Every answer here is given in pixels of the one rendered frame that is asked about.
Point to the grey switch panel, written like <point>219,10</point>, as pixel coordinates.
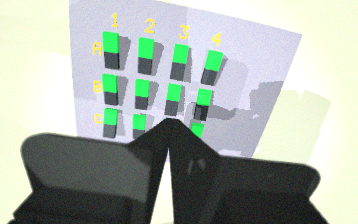
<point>136,62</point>

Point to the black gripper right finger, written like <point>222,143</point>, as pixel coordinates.
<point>199,176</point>

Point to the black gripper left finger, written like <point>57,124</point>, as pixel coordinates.
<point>131,169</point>

